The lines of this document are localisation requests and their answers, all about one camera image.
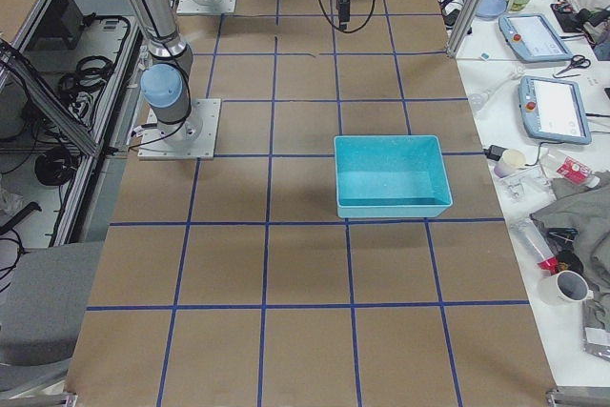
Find far teach pendant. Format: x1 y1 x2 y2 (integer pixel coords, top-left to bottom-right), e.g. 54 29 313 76
498 13 573 63

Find teach pendant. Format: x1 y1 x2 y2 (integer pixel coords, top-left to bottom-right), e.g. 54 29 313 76
498 13 573 63
518 76 592 145

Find turquoise plastic bin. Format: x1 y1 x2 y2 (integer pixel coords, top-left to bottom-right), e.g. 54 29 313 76
334 135 453 218

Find black scissors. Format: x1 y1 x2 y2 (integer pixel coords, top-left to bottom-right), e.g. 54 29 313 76
553 54 591 78

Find near teach pendant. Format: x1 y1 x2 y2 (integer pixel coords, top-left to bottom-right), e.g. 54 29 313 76
518 76 592 145

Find grey cloth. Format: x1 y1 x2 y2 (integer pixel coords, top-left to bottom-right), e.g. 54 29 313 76
530 172 609 294

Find white mug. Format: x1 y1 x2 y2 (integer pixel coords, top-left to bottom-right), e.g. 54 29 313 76
538 271 594 305

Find grey chair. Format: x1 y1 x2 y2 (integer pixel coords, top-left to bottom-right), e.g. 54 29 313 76
1 241 103 399

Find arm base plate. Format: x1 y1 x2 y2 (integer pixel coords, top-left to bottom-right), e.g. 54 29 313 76
137 98 221 160
176 0 236 16

